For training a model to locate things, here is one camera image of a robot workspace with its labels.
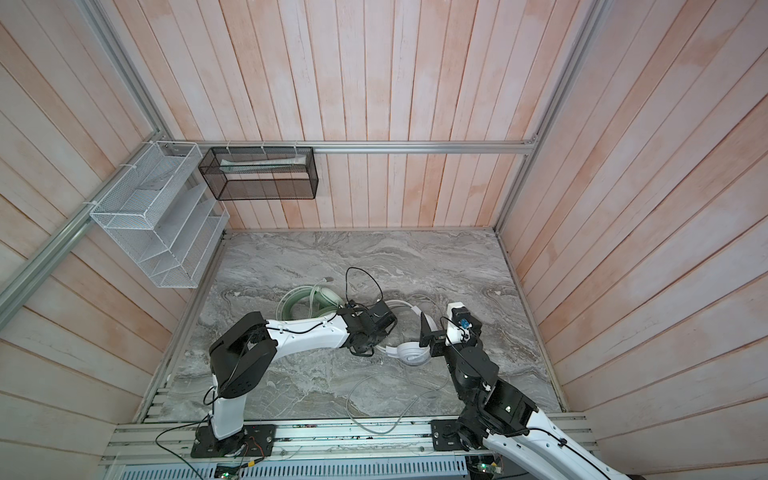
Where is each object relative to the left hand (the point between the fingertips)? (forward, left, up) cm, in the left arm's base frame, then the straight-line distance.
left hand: (382, 341), depth 89 cm
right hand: (-2, -15, +21) cm, 26 cm away
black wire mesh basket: (+53, +44, +23) cm, 73 cm away
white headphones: (-5, -8, +5) cm, 11 cm away
